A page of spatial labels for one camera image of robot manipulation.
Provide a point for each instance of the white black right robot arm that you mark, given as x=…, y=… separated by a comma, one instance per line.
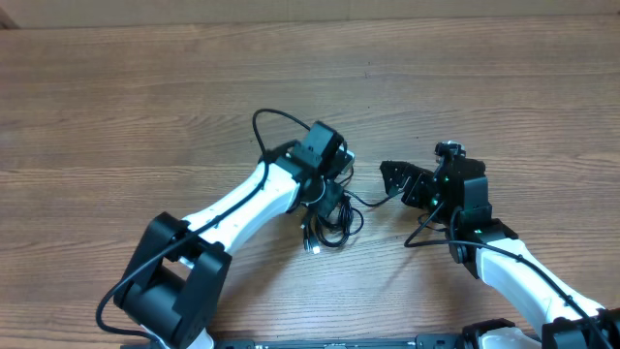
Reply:
x=456, y=196

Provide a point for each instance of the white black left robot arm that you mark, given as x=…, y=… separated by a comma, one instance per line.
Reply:
x=175, y=277

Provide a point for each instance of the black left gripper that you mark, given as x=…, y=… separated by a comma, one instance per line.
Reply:
x=333, y=189

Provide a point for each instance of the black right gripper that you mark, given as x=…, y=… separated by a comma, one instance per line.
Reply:
x=404, y=172

